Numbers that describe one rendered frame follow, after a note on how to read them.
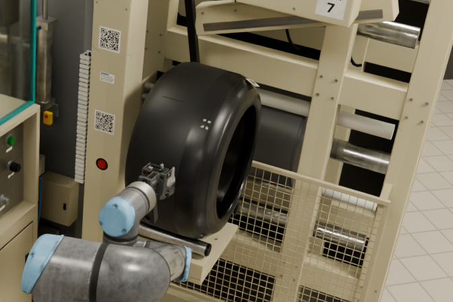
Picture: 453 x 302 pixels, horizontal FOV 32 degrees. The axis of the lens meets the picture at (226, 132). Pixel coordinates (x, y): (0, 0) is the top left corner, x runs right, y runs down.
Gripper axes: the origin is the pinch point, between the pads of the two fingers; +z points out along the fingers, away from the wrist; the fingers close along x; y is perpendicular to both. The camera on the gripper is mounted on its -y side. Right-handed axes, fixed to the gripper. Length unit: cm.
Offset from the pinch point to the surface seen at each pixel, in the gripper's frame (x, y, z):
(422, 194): -71, -90, 270
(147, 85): 37, 4, 62
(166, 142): 4.1, 9.0, 4.1
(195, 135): -3.8, 12.8, 6.1
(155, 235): 8.0, -29.8, 17.2
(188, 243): -3.7, -29.0, 17.5
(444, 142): -76, -79, 353
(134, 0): 26, 45, 18
